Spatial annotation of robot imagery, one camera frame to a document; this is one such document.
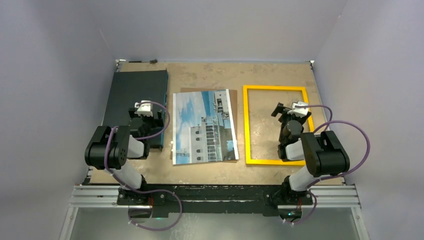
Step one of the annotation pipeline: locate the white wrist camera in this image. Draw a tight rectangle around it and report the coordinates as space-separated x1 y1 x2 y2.
287 101 309 117
134 100 153 117

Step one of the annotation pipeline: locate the building and sky photo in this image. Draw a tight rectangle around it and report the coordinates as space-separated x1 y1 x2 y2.
172 89 240 166

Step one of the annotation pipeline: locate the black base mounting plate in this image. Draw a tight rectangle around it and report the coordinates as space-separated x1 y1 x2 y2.
117 183 313 218

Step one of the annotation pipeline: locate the aluminium rail frame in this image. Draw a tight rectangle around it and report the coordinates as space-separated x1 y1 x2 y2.
59 184 370 240

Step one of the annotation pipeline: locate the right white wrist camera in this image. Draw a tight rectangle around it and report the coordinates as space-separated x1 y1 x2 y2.
287 101 309 117

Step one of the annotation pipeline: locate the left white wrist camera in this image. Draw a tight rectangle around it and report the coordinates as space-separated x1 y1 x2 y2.
134 100 153 117

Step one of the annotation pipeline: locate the yellow picture frame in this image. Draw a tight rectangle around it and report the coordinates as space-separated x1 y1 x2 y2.
243 85 309 167

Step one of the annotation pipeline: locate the dark blue flat box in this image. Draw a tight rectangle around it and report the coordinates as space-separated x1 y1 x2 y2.
100 69 169 152

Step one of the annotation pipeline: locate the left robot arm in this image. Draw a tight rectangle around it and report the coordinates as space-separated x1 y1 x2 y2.
84 108 164 205

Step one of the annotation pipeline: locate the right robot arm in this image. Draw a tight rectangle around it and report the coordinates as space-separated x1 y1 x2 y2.
271 101 350 204

